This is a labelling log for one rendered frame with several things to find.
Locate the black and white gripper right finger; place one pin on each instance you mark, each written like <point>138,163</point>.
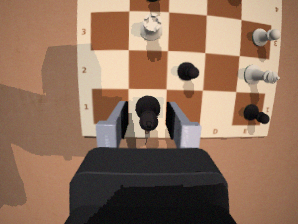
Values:
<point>186,134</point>

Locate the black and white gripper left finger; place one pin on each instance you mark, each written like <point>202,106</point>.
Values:
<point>109,133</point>

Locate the brown and cream chessboard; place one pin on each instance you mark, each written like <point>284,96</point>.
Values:
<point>115,62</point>

